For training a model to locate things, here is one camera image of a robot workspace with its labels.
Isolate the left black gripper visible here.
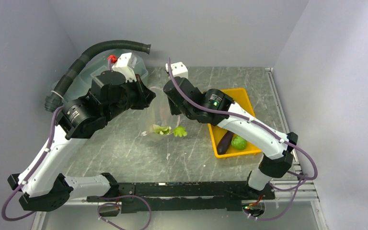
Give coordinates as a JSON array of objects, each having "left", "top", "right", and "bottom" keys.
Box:
[{"left": 104, "top": 73, "right": 156, "bottom": 122}]

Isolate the clear pink zip top bag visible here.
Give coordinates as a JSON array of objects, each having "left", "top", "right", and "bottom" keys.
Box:
[{"left": 139, "top": 86, "right": 181, "bottom": 141}]

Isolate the green white celery stalk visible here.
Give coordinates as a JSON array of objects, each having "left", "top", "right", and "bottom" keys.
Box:
[{"left": 153, "top": 125, "right": 187, "bottom": 137}]

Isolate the yellow plastic tray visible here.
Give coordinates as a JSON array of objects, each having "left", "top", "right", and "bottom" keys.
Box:
[{"left": 207, "top": 88, "right": 262, "bottom": 159}]

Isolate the purple eggplant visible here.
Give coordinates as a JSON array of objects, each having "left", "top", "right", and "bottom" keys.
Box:
[{"left": 216, "top": 131, "right": 234, "bottom": 155}]

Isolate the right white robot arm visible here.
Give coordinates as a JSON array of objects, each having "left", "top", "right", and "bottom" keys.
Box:
[{"left": 163, "top": 77, "right": 298, "bottom": 199}]

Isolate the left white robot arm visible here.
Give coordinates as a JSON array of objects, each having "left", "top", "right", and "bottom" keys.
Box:
[{"left": 8, "top": 70, "right": 156, "bottom": 212}]

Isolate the clear lidded storage box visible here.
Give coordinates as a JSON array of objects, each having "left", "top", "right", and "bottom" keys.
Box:
[{"left": 47, "top": 50, "right": 148, "bottom": 109}]

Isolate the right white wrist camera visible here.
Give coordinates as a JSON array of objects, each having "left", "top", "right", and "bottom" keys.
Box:
[{"left": 170, "top": 62, "right": 188, "bottom": 79}]

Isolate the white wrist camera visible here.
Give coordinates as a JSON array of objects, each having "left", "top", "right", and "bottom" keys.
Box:
[
  {"left": 170, "top": 62, "right": 188, "bottom": 79},
  {"left": 107, "top": 52, "right": 138, "bottom": 82}
]

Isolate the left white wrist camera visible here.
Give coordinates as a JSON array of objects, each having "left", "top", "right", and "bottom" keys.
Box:
[{"left": 107, "top": 52, "right": 138, "bottom": 82}]

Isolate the black corrugated hose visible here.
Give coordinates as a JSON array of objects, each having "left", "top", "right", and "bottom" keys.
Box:
[{"left": 44, "top": 40, "right": 151, "bottom": 113}]

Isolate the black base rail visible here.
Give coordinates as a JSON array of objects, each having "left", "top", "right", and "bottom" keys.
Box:
[{"left": 86, "top": 181, "right": 275, "bottom": 214}]

